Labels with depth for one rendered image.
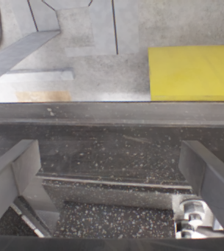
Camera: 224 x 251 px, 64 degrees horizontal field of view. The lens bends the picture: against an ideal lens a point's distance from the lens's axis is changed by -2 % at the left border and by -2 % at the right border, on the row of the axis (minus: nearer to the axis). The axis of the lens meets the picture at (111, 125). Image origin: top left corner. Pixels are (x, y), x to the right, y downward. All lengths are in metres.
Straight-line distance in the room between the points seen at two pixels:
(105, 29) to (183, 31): 0.32
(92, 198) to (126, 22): 0.68
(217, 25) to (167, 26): 0.19
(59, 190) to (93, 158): 0.13
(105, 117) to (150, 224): 0.31
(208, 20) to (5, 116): 0.82
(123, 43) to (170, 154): 0.55
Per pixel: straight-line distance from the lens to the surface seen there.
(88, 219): 0.35
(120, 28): 0.83
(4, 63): 0.62
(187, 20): 0.86
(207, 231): 0.66
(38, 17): 0.92
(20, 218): 0.52
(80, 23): 0.88
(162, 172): 0.42
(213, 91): 0.55
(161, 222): 0.35
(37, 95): 1.12
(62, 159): 0.47
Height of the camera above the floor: 0.83
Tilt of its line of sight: 49 degrees down
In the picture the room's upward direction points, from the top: 168 degrees counter-clockwise
